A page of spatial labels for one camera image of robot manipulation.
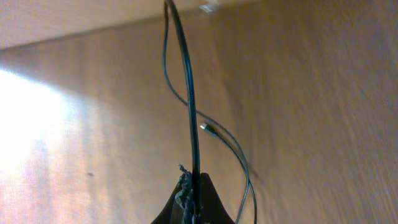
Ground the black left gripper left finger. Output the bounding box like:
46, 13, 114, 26
151, 164, 194, 224

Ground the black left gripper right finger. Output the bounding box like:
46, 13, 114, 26
200, 173, 234, 224

